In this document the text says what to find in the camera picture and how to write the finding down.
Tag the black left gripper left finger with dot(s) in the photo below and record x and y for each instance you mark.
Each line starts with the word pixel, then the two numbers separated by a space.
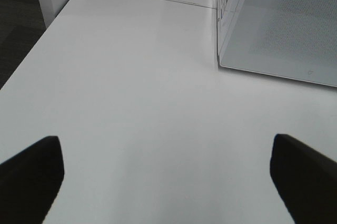
pixel 30 181

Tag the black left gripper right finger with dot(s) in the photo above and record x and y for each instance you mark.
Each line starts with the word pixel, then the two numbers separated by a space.
pixel 305 180

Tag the white microwave door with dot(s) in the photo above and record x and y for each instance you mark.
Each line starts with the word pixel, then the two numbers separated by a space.
pixel 293 39

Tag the white microwave oven body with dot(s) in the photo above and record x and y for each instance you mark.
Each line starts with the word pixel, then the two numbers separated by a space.
pixel 227 13

